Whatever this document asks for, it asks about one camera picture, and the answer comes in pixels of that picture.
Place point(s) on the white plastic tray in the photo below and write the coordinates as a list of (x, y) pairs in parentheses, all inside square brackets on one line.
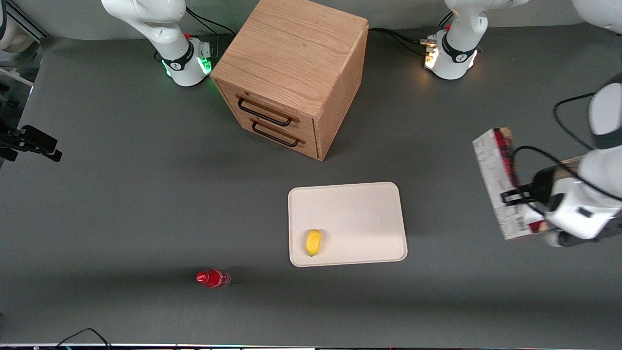
[(359, 218)]

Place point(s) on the red cookie box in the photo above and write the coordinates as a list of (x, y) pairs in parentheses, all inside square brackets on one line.
[(500, 194)]

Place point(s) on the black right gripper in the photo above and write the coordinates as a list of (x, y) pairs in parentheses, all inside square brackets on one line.
[(33, 138)]

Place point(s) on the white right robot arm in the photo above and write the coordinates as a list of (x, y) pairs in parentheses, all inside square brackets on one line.
[(165, 29)]

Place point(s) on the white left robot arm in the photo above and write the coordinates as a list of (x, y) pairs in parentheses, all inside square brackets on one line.
[(457, 43)]

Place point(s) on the yellow lemon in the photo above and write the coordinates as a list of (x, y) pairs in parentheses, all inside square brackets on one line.
[(313, 242)]

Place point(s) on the aluminium frame rail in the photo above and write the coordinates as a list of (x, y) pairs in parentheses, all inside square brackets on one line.
[(24, 19)]

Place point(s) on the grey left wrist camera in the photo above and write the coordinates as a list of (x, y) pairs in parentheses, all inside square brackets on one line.
[(568, 240)]

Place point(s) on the red soda bottle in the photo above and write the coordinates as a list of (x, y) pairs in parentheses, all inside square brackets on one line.
[(212, 278)]

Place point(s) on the wooden two-drawer cabinet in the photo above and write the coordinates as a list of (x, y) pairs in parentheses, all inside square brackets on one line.
[(291, 53)]

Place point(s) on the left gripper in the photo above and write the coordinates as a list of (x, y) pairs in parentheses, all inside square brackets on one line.
[(543, 186)]

